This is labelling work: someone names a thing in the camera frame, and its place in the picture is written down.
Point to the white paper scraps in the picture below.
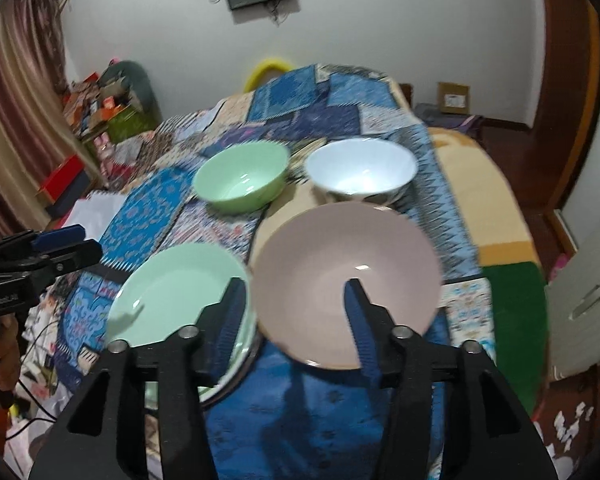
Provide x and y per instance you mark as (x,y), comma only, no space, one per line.
(570,420)

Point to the white plate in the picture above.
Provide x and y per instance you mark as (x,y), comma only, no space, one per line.
(225,385)

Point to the pink bowl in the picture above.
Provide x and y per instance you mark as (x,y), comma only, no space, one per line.
(330,245)

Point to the person's left hand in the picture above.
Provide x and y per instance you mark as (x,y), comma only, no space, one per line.
(5,355)

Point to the dark grey box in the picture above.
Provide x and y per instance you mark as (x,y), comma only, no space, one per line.
(72,197)

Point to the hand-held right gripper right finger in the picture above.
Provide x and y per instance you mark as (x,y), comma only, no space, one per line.
(360,330)

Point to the white bowl with dark pattern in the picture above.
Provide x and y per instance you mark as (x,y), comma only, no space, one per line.
(360,167)

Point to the dark cloth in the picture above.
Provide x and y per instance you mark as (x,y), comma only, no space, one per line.
(450,122)

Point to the white crumpled paper sheet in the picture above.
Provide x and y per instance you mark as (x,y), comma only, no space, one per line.
(87,212)

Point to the cardboard box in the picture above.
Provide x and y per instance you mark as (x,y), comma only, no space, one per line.
(452,97)

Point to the green box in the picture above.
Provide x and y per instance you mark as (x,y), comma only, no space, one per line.
(125,122)

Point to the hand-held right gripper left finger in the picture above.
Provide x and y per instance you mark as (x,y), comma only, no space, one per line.
(227,320)

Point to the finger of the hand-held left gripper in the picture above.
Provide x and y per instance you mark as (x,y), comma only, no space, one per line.
(80,256)
(60,236)

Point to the yellow foam tube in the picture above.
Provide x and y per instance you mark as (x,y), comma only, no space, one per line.
(267,66)

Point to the green bowl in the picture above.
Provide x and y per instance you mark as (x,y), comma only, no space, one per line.
(240,180)

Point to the patchwork blanket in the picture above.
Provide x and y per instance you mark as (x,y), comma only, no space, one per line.
(320,110)

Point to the pile of assorted packets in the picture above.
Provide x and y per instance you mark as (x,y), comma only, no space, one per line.
(95,105)

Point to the red box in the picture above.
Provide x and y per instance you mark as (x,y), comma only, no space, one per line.
(62,177)

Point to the grey-green cushion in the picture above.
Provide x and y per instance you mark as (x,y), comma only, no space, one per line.
(135,80)

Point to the striped brown curtain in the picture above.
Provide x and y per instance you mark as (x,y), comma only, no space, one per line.
(15,125)

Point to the beige and green blanket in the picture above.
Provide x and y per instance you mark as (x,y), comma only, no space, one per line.
(495,200)

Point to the wooden wardrobe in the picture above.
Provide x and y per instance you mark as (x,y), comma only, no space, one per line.
(580,85)

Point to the light green plate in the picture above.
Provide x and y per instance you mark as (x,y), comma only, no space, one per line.
(170,280)

